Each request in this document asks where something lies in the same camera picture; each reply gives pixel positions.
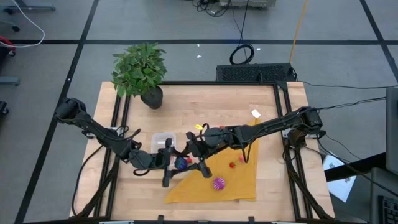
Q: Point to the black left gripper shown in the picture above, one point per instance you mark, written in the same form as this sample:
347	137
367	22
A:
161	161

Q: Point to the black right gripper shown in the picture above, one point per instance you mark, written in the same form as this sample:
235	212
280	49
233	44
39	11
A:
199	149

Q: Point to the purple toy grapes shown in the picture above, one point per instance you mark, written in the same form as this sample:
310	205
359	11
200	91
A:
181	163

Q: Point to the purple white striped onion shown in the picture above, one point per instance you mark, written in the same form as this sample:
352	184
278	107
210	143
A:
219	183

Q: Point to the pink toy peach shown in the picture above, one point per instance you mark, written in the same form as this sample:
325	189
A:
242	159

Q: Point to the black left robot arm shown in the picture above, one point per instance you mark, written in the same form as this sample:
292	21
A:
102	135

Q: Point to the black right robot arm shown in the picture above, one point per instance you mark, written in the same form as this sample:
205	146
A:
267	127

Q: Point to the clear plastic tupperware container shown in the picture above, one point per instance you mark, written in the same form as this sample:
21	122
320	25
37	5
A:
158	138

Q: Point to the small red toy strawberry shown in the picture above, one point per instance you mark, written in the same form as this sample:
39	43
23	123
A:
232	165

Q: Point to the yellow cloth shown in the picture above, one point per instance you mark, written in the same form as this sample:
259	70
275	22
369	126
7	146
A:
236	186

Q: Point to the silver aluminium bar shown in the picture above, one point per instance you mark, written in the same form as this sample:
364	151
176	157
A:
284	222
116	222

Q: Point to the green potted plant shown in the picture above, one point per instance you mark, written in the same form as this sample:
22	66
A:
138	68

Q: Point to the black computer case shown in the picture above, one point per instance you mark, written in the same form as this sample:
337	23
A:
248	73

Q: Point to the white paper sheet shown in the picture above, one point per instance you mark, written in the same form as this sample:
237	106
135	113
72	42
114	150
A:
340	186

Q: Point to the black flat bar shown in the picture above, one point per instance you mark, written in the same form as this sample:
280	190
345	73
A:
354	168

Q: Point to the dark grey desk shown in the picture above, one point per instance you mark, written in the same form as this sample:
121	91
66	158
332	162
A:
377	183

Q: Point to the black keyboard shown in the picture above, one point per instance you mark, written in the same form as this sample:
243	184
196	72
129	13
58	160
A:
388	211

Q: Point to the red object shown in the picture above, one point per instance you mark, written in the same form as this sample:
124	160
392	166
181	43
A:
6	43

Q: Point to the grey stand foot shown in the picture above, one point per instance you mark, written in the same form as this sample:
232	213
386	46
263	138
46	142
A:
31	8

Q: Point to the black bracket clip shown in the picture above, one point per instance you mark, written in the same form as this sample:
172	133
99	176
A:
251	219
160	219

